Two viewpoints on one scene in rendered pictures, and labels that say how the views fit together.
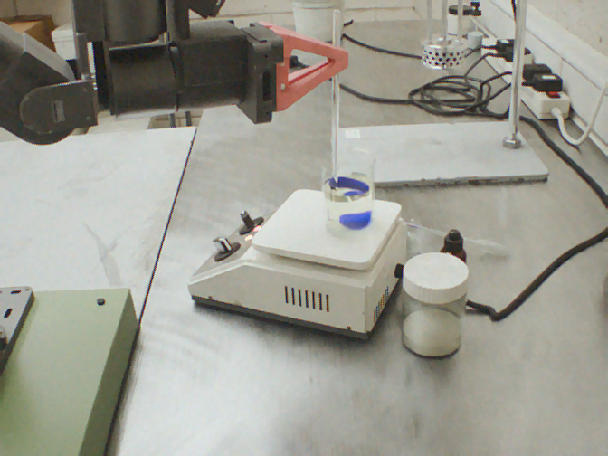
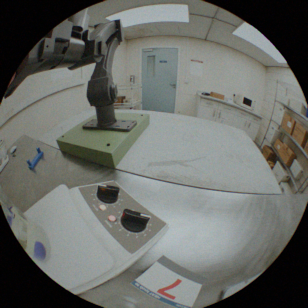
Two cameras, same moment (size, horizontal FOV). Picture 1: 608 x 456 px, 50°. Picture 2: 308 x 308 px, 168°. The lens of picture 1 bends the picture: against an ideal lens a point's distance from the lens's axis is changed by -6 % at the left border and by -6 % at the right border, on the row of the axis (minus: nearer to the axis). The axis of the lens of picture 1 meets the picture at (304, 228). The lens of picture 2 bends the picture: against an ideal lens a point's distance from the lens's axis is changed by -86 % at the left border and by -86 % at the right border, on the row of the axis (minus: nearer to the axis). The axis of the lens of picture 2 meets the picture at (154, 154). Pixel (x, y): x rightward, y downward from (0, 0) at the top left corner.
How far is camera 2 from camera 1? 73 cm
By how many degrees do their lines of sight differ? 82
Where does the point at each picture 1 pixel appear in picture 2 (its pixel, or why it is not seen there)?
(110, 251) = (180, 164)
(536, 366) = not seen: outside the picture
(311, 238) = (41, 213)
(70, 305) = (114, 138)
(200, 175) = (251, 202)
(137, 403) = (79, 162)
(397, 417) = not seen: hidden behind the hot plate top
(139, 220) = (208, 175)
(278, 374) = not seen: hidden behind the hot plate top
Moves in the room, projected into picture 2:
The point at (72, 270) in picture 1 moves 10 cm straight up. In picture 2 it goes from (167, 152) to (170, 118)
